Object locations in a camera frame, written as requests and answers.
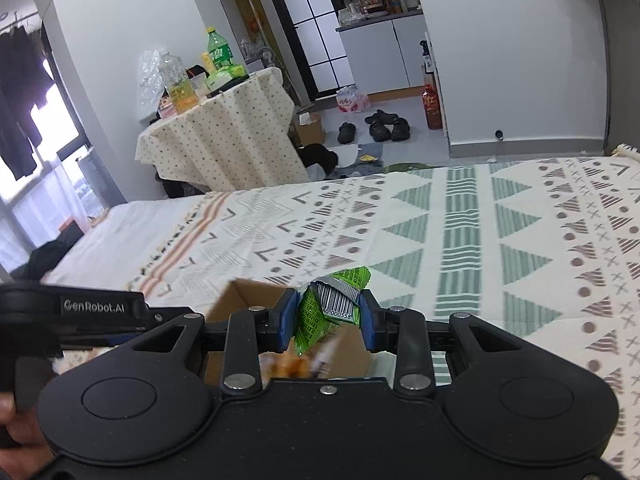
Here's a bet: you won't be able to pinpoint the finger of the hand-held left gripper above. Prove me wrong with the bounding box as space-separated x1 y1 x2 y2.
144 306 201 335

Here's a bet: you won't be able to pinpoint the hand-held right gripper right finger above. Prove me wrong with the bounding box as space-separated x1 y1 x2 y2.
360 290 547 396

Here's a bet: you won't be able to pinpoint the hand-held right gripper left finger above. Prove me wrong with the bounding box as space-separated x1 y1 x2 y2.
107 287 301 397

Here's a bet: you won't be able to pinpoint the light green snack packet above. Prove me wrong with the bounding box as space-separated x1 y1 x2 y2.
292 266 373 356

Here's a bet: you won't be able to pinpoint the orange bread packet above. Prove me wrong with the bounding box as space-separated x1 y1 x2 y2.
262 350 313 380

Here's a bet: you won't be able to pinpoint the brown cardboard box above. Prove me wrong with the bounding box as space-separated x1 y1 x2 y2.
202 280 396 386

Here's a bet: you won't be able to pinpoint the person's left hand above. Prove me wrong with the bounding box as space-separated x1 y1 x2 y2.
0 392 50 455

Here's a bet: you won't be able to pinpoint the black item on bed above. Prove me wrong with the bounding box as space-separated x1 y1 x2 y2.
10 222 86 281

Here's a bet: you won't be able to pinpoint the white bed sheet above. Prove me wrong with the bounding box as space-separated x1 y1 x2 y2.
40 195 211 291

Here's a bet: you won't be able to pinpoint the patterned bed blanket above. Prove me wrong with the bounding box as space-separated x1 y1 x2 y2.
125 152 640 480

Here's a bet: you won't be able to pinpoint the black clothes on floor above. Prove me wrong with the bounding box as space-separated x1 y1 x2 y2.
300 144 341 181

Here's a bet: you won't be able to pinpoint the round table with dotted cloth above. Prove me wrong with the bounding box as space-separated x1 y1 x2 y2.
136 66 308 193

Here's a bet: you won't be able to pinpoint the small cardboard box on floor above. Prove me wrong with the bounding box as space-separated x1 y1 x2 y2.
292 112 327 147

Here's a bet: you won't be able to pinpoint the hanging dark clothes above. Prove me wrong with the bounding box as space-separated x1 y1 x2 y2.
0 25 56 181

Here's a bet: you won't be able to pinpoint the pink pack of water bottles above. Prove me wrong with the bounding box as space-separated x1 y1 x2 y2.
336 86 372 113

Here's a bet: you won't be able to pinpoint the large red drink bottle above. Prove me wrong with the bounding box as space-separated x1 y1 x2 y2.
422 82 445 131

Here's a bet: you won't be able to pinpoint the clear bottle with yellow liquid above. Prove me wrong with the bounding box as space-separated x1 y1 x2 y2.
159 49 198 113

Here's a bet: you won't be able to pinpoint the clear plastic bag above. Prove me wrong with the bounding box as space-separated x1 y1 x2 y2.
137 49 168 123

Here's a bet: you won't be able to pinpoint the black remote control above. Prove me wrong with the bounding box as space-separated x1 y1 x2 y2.
206 75 250 98

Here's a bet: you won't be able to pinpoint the green tissue pack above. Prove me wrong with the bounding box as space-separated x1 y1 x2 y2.
205 65 247 90

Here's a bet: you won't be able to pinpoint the green soda bottle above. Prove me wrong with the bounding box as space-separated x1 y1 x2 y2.
206 27 236 73

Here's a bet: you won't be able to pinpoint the white kitchen cabinet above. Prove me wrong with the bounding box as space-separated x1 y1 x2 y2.
336 10 436 93

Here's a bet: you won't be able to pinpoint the black grid sliding door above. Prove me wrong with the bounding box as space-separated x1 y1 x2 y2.
257 0 356 106

